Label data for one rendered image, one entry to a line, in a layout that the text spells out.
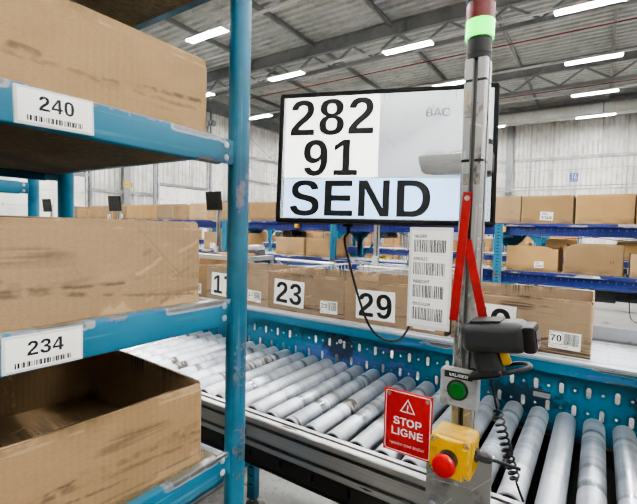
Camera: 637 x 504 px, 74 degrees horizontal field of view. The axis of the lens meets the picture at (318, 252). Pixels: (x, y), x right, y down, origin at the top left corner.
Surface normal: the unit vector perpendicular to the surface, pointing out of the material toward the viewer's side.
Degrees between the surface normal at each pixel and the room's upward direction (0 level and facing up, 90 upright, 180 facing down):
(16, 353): 90
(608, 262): 90
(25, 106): 90
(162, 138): 90
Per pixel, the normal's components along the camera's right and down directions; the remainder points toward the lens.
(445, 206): -0.24, -0.03
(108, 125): 0.83, 0.05
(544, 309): -0.55, 0.04
